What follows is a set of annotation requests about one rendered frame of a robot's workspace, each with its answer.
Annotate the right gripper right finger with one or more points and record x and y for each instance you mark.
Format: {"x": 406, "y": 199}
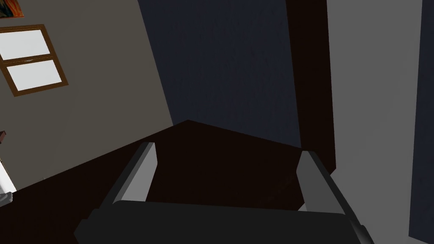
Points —
{"x": 318, "y": 184}

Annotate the orange picture on wall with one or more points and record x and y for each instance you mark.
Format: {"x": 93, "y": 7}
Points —
{"x": 9, "y": 7}

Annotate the dark blue door leaf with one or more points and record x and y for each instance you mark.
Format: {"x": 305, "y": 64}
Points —
{"x": 223, "y": 67}

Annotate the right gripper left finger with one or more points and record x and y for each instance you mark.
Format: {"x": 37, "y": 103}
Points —
{"x": 138, "y": 177}

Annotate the brown framed window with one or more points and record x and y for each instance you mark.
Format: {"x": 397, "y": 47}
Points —
{"x": 30, "y": 59}

